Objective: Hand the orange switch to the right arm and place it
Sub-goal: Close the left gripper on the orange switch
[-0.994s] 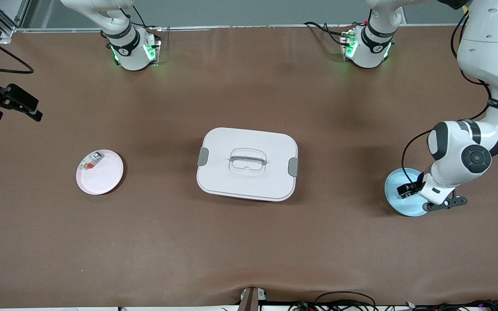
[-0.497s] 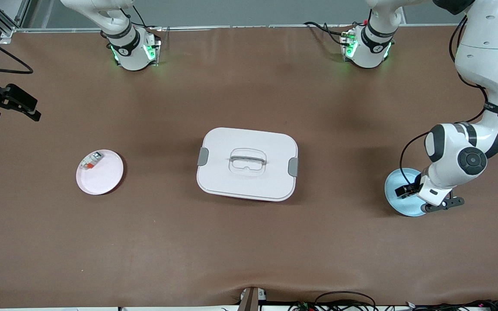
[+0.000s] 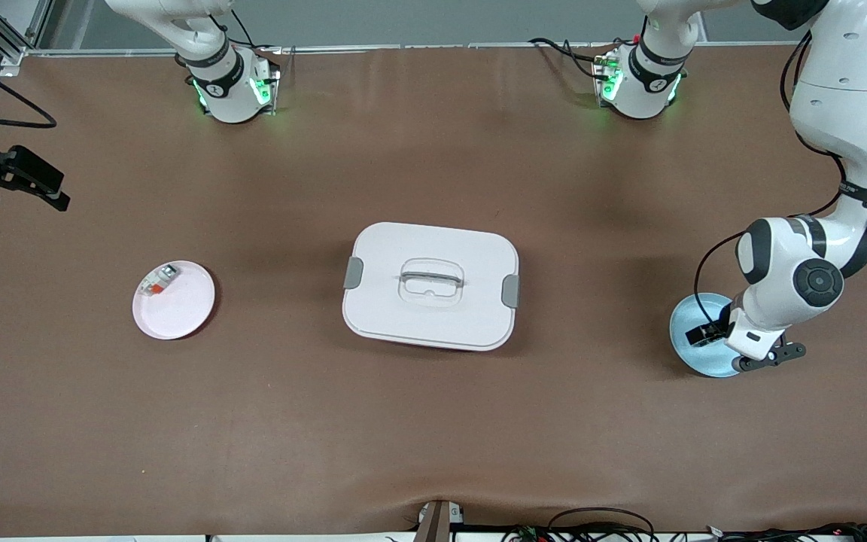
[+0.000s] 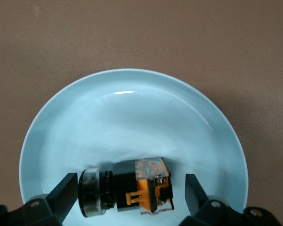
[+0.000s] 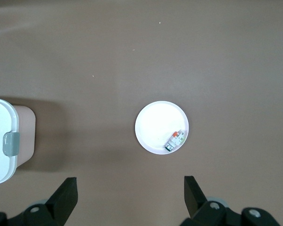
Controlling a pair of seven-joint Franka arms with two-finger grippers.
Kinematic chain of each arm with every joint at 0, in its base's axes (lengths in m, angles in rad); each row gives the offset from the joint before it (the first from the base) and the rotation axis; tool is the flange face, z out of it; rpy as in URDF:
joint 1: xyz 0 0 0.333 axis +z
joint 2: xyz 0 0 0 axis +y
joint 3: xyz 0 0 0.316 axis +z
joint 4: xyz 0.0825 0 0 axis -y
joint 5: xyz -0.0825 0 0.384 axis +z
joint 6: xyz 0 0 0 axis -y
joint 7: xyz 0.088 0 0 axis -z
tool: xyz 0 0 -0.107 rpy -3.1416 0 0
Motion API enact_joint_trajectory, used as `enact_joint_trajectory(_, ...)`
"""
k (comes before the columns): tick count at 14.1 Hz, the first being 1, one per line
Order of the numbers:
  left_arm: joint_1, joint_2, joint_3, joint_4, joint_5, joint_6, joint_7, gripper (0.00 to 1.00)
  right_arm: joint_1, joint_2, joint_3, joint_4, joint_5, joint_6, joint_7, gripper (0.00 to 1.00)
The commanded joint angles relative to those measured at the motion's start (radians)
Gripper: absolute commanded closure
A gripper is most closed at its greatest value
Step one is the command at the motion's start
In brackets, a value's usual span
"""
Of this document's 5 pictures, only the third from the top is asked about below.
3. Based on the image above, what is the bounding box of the black arm base cable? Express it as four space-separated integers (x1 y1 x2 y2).
528 36 601 78

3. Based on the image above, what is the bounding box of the light blue round plate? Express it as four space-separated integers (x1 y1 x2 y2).
668 292 741 379

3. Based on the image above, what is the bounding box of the metal camera stand bracket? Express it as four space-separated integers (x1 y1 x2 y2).
412 498 466 542

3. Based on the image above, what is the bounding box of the black cable bundle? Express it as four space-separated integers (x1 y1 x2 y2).
704 522 867 542

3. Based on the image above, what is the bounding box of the black looped cable tangle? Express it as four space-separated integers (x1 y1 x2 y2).
501 507 660 542

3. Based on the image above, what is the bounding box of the brown table mat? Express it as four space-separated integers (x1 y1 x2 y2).
0 44 867 537

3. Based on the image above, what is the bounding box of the pale pink round plate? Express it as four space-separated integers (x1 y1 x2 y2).
132 260 217 340

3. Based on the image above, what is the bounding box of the white red switch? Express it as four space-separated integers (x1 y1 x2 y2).
140 263 181 297

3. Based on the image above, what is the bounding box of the white lidded storage box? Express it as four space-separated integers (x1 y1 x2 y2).
342 221 521 352

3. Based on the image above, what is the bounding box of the aluminium frame post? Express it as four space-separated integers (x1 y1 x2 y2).
0 0 54 76

